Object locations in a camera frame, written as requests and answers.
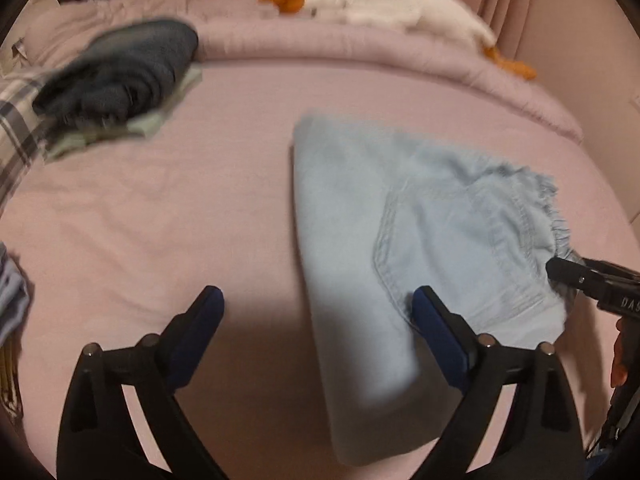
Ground pink bed sheet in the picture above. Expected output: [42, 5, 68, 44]
[1, 60, 639, 479]

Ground dark folded jeans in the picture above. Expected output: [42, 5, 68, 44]
[32, 18, 198, 129]

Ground plaid pillow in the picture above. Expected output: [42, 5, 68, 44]
[0, 68, 50, 210]

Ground blue striped cloth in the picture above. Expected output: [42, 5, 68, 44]
[0, 244, 30, 346]

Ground pink quilted comforter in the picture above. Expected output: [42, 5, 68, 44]
[23, 0, 584, 142]

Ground white goose plush toy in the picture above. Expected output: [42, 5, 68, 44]
[258, 0, 536, 80]

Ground pale green folded garment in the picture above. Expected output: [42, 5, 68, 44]
[42, 64, 203, 162]

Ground person right hand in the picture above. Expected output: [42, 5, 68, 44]
[610, 318, 634, 388]

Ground light blue denim pants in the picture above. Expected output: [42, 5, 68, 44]
[293, 115, 572, 466]

